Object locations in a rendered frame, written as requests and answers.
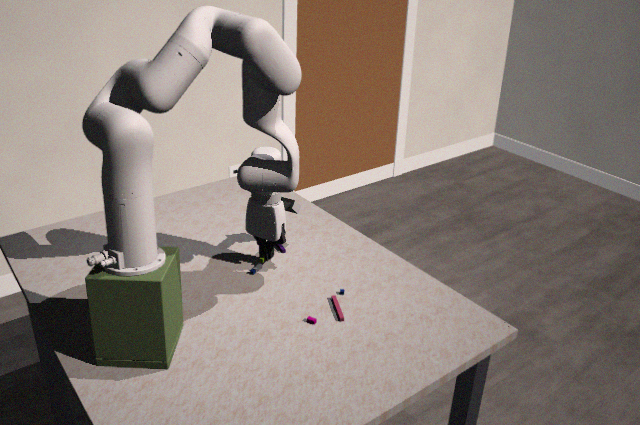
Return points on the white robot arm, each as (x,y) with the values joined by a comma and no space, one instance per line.
(113,123)

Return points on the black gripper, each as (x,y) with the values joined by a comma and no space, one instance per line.
(266,222)

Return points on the pink rod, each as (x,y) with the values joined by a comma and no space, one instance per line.
(337,308)

